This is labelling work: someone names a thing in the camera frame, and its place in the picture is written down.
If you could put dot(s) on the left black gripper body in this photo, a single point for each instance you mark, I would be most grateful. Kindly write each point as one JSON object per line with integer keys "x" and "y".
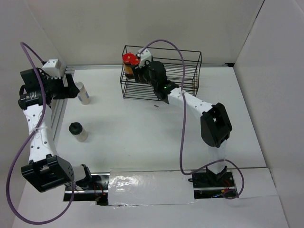
{"x": 55, "y": 87}

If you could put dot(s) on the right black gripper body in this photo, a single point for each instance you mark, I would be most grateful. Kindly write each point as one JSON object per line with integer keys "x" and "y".
{"x": 153, "y": 82}

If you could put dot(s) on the white bottle blue label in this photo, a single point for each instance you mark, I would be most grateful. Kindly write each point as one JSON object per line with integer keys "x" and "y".
{"x": 83, "y": 95}

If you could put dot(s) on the red lid chili jar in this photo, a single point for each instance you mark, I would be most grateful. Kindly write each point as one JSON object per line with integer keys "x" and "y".
{"x": 133, "y": 60}

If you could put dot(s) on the red lid sauce jar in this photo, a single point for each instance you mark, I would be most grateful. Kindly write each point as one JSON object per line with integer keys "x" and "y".
{"x": 127, "y": 68}

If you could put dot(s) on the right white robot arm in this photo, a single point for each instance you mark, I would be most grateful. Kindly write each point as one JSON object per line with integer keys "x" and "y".
{"x": 215, "y": 125}

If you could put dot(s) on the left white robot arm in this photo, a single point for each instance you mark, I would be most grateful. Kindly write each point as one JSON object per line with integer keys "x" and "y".
{"x": 46, "y": 170}

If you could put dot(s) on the black cap pellet bottle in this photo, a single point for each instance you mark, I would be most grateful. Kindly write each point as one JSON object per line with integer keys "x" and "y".
{"x": 77, "y": 130}

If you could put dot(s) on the white taped cover sheet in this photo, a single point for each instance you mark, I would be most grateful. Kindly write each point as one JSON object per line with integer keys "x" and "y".
{"x": 148, "y": 188}

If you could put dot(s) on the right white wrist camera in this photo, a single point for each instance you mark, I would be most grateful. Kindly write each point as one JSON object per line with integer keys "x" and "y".
{"x": 143, "y": 55}

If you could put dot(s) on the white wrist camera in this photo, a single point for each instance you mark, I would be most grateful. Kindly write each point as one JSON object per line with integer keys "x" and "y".
{"x": 143, "y": 55}
{"x": 53, "y": 67}

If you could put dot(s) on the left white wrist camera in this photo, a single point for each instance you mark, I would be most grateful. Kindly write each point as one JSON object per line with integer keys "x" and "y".
{"x": 53, "y": 67}

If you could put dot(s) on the black wire shelf rack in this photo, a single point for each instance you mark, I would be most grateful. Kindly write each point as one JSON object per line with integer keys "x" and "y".
{"x": 174, "y": 71}

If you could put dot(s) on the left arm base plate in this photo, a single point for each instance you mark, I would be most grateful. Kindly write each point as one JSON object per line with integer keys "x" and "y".
{"x": 96, "y": 192}

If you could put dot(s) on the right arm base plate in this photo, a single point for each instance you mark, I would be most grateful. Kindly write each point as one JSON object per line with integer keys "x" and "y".
{"x": 206, "y": 187}

